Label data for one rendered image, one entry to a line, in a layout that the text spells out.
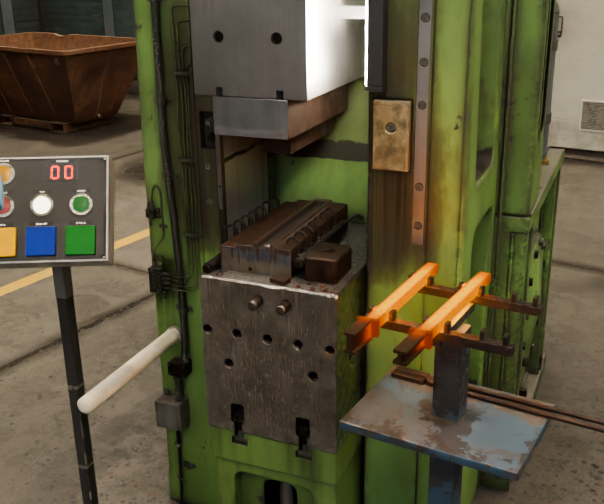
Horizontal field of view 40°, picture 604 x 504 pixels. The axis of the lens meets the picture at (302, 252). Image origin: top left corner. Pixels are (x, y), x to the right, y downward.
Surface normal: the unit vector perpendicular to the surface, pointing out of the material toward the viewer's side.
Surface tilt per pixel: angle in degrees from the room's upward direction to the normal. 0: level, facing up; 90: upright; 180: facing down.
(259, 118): 90
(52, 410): 0
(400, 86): 90
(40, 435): 0
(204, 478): 90
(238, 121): 90
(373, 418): 0
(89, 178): 60
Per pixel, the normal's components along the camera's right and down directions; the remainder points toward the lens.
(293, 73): -0.39, 0.32
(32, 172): 0.03, -0.17
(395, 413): -0.01, -0.94
